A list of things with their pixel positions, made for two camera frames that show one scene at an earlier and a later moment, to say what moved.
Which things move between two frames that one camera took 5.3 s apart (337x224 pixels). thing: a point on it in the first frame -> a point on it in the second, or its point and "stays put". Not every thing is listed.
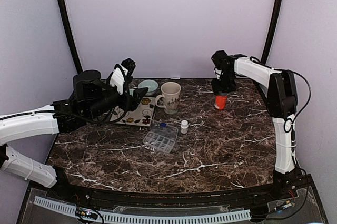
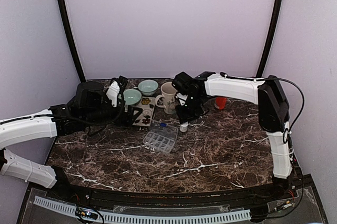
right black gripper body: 226,84 -> 192,110
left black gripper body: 128,103 -> 121,121
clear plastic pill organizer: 161,136 stays put
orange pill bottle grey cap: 221,99 stays put
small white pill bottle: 184,126 stays put
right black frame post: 277,16 stays put
